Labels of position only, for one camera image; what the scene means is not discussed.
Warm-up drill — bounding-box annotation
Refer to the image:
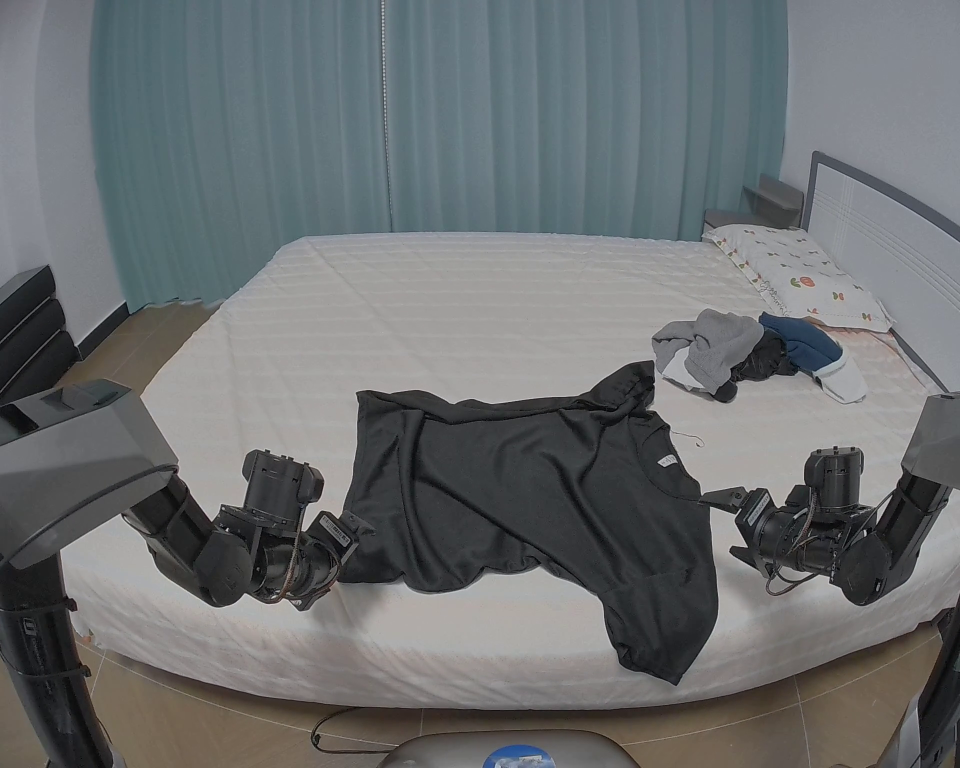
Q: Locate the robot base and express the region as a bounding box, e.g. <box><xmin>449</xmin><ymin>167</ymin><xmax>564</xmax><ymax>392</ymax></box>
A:
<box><xmin>373</xmin><ymin>731</ymin><xmax>640</xmax><ymax>768</ymax></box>

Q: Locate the white printed pillow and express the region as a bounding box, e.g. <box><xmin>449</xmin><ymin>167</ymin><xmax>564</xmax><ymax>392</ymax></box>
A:
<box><xmin>702</xmin><ymin>223</ymin><xmax>896</xmax><ymax>333</ymax></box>

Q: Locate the pile of clothes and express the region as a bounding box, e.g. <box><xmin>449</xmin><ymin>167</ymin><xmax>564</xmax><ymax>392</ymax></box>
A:
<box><xmin>649</xmin><ymin>309</ymin><xmax>870</xmax><ymax>407</ymax></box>

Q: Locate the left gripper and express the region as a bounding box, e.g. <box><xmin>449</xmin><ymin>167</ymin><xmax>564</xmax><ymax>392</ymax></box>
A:
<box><xmin>258</xmin><ymin>510</ymin><xmax>378</xmax><ymax>614</ymax></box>

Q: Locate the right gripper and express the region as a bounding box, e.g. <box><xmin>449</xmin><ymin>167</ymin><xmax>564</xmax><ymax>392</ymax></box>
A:
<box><xmin>699</xmin><ymin>486</ymin><xmax>819</xmax><ymax>580</ymax></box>

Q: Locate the grey bedside table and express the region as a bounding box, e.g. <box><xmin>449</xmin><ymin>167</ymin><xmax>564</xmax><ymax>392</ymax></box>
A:
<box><xmin>703</xmin><ymin>172</ymin><xmax>806</xmax><ymax>230</ymax></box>

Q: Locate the black cable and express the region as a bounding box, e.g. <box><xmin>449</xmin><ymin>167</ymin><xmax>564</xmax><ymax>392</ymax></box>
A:
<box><xmin>309</xmin><ymin>703</ymin><xmax>402</xmax><ymax>756</ymax></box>

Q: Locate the bed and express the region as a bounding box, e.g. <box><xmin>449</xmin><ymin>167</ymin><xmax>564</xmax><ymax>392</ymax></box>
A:
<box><xmin>56</xmin><ymin>150</ymin><xmax>960</xmax><ymax>712</ymax></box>

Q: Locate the black T-shirt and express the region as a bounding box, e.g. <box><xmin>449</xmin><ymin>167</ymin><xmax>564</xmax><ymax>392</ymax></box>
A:
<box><xmin>337</xmin><ymin>360</ymin><xmax>723</xmax><ymax>688</ymax></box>

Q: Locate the blue-green curtain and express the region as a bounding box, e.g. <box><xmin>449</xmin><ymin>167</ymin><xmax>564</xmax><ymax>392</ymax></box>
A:
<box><xmin>88</xmin><ymin>0</ymin><xmax>393</xmax><ymax>315</ymax></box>
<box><xmin>381</xmin><ymin>0</ymin><xmax>790</xmax><ymax>243</ymax></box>

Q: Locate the black chest of drawers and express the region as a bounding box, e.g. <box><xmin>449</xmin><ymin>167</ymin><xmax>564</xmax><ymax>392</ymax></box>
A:
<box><xmin>0</xmin><ymin>264</ymin><xmax>84</xmax><ymax>408</ymax></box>

